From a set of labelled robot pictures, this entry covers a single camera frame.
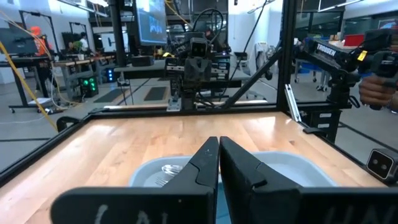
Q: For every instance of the silver aluminium bracket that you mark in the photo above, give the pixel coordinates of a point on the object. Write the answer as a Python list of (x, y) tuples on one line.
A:
[(292, 102)]

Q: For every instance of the computer with green lights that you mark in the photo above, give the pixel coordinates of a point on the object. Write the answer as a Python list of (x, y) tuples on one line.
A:
[(88, 87)]

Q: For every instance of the person's hand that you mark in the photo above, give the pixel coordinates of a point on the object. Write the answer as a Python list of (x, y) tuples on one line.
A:
[(373, 91)]

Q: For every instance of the black floor mat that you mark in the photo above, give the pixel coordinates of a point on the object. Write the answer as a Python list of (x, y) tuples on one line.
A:
[(109, 95), (155, 93)]

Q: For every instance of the grey plastic tray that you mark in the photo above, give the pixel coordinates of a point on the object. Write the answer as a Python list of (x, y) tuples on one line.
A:
[(295, 171)]

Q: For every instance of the black aluminium table frame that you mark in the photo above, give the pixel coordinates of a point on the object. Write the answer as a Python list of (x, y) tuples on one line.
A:
[(287, 62)]

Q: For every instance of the black frame clamp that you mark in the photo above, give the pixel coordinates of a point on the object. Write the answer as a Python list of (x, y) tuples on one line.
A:
[(66, 121), (312, 130)]

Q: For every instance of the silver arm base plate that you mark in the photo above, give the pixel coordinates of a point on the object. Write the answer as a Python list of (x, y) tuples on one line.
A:
[(173, 104)]

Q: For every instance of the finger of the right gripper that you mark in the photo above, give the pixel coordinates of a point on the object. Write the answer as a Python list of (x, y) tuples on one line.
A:
[(206, 71), (191, 71)]

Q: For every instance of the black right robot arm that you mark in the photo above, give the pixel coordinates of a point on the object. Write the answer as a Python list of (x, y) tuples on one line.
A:
[(188, 99)]

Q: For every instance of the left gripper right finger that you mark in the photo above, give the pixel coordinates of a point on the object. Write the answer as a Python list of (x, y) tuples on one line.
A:
[(239, 168)]

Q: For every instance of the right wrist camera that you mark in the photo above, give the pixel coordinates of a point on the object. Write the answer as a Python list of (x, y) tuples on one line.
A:
[(199, 48)]

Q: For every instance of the computer monitor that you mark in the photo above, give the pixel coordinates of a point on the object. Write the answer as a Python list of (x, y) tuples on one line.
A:
[(152, 21)]

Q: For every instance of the black depth camera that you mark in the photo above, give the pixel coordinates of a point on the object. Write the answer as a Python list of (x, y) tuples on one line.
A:
[(382, 165)]

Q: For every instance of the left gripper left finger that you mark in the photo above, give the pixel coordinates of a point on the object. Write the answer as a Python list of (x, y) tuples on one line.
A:
[(202, 161)]

